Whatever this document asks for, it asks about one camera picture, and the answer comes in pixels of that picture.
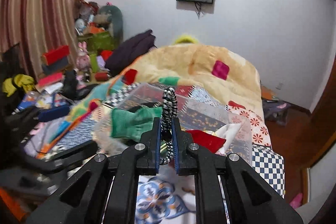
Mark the grey green plush toy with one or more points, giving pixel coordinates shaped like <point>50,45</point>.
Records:
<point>110,17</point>

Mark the striped red beige curtain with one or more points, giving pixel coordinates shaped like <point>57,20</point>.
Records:
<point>38,26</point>

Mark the patterned patchwork tablecloth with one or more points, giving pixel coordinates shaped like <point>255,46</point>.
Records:
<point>107,189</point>

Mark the green knit cloth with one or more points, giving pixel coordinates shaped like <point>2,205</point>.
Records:
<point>129,125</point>

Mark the yellow green fuzzy object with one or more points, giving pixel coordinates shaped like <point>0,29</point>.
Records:
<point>185,39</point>

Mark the red flat box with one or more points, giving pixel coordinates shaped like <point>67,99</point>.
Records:
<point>53,56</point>

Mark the green cardboard box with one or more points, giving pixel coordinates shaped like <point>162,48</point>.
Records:
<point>102,40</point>

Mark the clear plastic storage box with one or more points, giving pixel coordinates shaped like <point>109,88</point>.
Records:
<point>194,113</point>

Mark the beige colourful blanket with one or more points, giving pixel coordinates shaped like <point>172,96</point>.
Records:
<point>228,77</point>

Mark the black white striped knit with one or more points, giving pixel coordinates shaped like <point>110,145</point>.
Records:
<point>169,112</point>

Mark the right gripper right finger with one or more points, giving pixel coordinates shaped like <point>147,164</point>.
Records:
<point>227,188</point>

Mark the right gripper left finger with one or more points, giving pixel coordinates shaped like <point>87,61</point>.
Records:
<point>104,190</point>

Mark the brown wooden door frame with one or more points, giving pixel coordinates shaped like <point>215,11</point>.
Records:
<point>319,134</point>

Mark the red soft cloth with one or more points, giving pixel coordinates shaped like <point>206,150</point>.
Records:
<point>210,142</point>

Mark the white soft cloth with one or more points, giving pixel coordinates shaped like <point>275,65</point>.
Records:
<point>227,132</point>

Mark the grey backpack on floor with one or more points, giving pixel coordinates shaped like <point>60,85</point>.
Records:
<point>276,111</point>

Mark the dark purple clothing pile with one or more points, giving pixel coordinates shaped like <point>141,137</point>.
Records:
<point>129,51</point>

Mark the pink bunny plush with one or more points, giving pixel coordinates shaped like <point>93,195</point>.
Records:
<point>83,60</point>

